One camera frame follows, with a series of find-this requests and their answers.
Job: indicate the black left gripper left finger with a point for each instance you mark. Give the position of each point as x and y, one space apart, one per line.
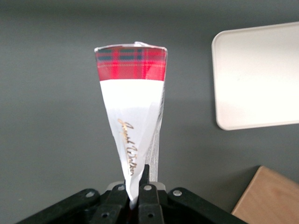
114 210

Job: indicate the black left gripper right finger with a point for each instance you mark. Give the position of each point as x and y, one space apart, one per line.
148 205

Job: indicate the red cookie box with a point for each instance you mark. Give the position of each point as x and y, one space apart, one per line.
130 98

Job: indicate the beige rectangular tray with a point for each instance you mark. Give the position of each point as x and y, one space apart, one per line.
257 77

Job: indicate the wooden drawer cabinet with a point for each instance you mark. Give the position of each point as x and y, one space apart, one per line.
271 200

